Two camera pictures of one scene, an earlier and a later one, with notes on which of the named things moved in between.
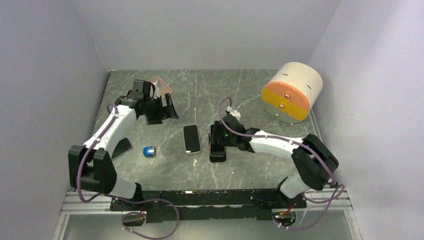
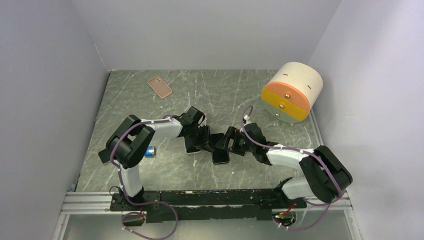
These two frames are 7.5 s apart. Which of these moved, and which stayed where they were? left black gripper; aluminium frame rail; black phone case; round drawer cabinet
Moved: left black gripper
Stayed: aluminium frame rail; black phone case; round drawer cabinet
